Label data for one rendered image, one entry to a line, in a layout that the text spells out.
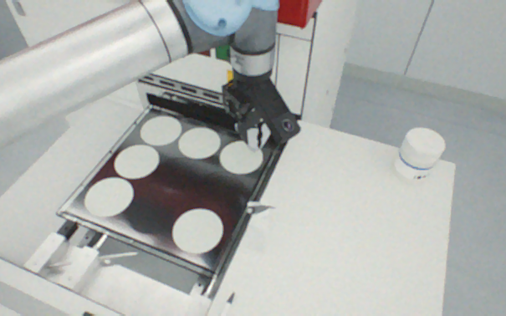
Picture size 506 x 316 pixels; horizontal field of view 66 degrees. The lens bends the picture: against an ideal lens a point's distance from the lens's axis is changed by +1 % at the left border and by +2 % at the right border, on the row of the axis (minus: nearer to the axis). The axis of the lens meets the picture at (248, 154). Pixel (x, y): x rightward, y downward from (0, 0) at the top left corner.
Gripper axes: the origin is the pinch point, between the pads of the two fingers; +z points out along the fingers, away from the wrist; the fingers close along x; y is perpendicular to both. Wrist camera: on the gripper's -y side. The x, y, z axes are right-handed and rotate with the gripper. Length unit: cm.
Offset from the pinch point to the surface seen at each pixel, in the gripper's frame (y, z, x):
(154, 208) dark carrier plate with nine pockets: 6.2, 9.4, 22.8
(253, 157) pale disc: 4.7, 9.1, -2.6
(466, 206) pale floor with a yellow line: -21, 99, -113
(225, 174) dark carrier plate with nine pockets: 4.7, 9.3, 5.6
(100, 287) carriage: -2.2, 11.4, 38.7
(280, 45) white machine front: 8.5, -15.6, -11.9
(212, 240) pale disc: -7.4, 9.4, 17.1
